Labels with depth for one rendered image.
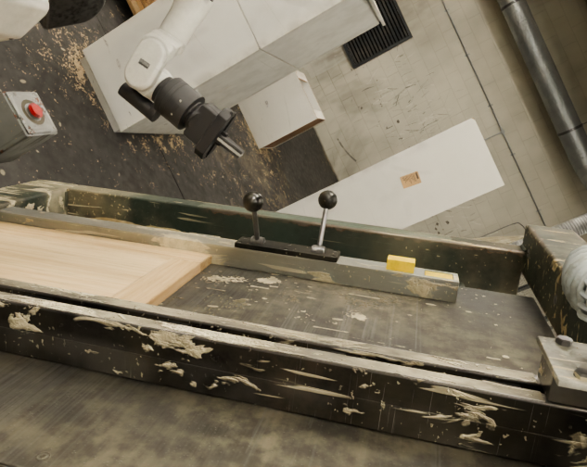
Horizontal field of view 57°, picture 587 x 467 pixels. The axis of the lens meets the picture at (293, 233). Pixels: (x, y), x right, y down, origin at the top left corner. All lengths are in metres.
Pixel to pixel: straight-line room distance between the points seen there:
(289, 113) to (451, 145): 2.06
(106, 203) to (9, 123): 0.29
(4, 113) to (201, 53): 2.03
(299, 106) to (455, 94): 3.62
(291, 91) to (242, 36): 2.69
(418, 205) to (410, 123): 4.49
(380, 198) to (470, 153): 0.78
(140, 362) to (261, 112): 5.44
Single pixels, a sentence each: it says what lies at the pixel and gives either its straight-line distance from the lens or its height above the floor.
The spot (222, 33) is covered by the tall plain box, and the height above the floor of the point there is 0.92.
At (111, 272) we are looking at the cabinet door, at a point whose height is 1.20.
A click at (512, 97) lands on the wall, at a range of 8.99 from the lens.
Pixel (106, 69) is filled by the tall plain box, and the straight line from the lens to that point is 3.68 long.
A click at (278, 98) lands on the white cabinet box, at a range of 5.97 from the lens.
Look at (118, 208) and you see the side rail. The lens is 1.42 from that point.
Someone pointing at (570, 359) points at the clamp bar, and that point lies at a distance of 0.63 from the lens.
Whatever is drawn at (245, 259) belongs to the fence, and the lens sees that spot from 1.05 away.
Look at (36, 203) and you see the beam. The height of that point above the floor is 0.90.
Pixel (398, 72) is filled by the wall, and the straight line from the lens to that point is 9.02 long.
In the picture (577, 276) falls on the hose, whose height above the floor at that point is 1.84.
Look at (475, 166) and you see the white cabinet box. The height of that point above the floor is 1.91.
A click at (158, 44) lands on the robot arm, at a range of 1.20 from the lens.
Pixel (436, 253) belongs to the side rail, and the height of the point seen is 1.66.
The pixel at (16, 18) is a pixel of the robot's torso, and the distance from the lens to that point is 0.97.
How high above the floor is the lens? 1.78
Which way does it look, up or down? 18 degrees down
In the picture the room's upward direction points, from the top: 65 degrees clockwise
